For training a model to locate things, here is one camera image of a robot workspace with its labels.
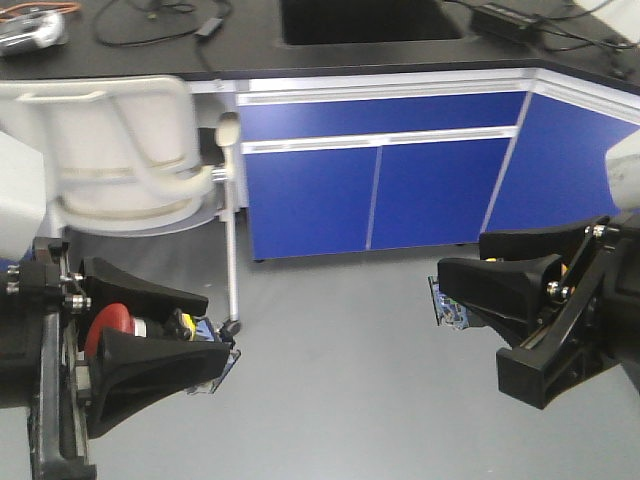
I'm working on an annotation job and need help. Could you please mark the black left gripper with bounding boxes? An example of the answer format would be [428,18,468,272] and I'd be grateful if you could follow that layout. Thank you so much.
[1,237,230,479]

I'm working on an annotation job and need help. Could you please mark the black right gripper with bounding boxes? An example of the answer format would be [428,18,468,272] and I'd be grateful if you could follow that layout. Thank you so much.
[437,213,640,411]

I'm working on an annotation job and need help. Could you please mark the red mushroom push button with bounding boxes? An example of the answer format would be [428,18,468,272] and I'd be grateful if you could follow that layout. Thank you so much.
[83,302,243,396]

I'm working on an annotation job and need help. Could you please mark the yellow mushroom push button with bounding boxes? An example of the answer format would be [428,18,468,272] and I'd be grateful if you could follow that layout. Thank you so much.
[427,257,571,331]

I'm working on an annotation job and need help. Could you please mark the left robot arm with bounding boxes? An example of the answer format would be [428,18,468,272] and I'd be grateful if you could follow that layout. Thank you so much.
[1,135,233,479]

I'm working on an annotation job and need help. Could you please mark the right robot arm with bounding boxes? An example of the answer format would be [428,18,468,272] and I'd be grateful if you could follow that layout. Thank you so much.
[429,133,639,409]

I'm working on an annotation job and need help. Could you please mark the white swivel chair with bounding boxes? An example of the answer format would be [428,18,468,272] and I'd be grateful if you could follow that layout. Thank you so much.
[1,75,241,332]

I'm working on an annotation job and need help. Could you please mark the blue lab cabinet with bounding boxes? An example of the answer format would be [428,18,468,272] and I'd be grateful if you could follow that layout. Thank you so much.
[236,69,639,260]

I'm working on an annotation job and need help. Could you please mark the black power adapter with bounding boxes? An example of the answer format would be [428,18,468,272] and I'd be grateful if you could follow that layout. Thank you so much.
[470,2,541,43]

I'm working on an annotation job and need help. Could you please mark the white device on counter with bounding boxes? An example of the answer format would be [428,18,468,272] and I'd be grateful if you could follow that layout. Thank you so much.
[1,10,67,57]

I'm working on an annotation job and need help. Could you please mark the black cable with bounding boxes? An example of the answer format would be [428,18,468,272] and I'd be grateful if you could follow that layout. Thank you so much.
[93,0,234,49]

